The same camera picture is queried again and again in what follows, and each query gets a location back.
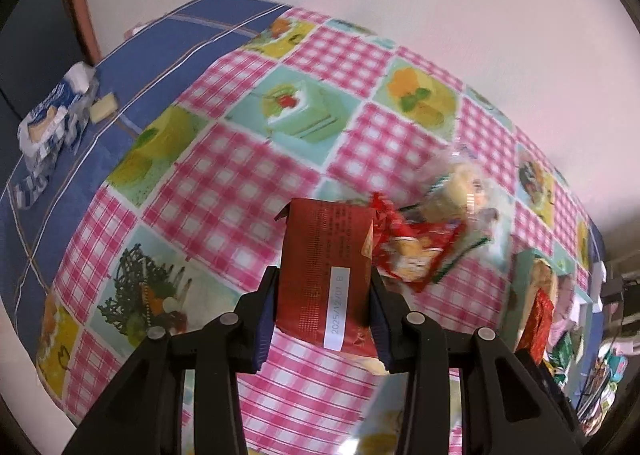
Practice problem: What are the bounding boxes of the orange red wafer packet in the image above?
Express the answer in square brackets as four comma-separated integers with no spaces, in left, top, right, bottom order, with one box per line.
[515,289,554,365]

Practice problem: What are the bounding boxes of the dark red box packet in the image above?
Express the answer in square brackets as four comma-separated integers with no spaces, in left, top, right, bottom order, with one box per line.
[276,198,376,357]

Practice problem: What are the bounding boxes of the pink checkered picture tablecloth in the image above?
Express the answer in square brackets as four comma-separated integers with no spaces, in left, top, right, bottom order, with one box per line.
[34,6,606,455]

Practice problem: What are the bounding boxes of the teal rimmed white tray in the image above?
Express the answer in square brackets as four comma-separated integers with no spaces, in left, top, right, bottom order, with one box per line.
[499,248,593,394]

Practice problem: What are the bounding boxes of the blue white crumpled wrapper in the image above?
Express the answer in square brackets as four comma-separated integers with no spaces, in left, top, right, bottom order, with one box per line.
[13,62,99,209]

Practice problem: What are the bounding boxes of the white power strip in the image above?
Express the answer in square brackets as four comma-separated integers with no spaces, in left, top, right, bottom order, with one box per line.
[589,260,608,313]

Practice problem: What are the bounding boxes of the small white eraser block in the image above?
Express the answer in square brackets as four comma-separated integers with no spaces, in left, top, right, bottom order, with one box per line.
[89,92,118,124]

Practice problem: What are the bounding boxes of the blue plaid cloth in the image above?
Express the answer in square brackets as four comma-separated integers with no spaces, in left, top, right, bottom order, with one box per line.
[1,0,288,351]

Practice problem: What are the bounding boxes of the teal toy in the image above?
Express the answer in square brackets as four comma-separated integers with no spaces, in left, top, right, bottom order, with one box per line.
[603,351,628,383]

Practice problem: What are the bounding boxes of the clear steamed cake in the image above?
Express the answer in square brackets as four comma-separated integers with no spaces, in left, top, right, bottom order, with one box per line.
[420,147,489,222]

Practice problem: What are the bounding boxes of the dark green biscuit packet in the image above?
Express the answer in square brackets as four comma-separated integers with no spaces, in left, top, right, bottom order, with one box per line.
[548,331,574,377]

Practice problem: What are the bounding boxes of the green edged clear cake packet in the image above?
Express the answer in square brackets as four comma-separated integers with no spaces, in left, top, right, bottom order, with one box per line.
[392,164,500,287]

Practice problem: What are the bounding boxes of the beige orange pastry packet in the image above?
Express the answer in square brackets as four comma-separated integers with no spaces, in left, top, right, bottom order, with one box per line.
[522,258,557,336]

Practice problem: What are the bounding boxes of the pink swiss roll packet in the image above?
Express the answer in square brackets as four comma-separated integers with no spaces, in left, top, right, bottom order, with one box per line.
[550,274,575,339]

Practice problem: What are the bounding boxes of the red cartoon snack packet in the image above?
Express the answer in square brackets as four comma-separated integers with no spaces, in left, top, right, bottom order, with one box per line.
[370,192,466,293]

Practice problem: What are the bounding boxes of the black power adapter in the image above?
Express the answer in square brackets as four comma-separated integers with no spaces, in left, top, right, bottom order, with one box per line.
[600,276,625,305]

